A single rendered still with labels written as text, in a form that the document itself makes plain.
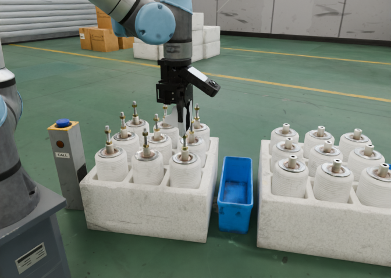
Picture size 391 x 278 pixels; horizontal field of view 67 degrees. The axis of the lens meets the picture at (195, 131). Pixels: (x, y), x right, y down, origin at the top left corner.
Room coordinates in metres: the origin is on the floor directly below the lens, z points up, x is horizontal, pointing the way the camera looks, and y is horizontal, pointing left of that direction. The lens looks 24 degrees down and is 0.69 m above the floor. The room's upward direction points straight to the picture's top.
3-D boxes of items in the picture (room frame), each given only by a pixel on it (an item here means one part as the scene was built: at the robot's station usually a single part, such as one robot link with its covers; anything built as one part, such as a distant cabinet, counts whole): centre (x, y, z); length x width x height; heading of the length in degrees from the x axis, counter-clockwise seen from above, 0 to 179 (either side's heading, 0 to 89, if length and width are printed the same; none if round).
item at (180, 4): (0.77, 0.05, 0.64); 0.09 x 0.08 x 0.11; 113
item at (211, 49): (4.02, -0.07, 0.09); 0.39 x 0.39 x 0.18; 60
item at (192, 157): (0.77, 0.03, 0.25); 0.08 x 0.08 x 0.01
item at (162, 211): (0.91, 0.13, 0.09); 0.39 x 0.39 x 0.18; 81
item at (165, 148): (0.91, 0.13, 0.16); 0.10 x 0.10 x 0.18
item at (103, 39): (4.44, 1.32, 0.15); 0.30 x 0.24 x 0.30; 55
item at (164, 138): (0.91, 0.13, 0.25); 0.08 x 0.08 x 0.01
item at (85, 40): (4.66, 1.56, 0.15); 0.30 x 0.24 x 0.30; 145
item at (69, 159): (0.88, 0.43, 0.16); 0.07 x 0.07 x 0.31; 81
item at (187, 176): (0.77, 0.03, 0.16); 0.10 x 0.10 x 0.18
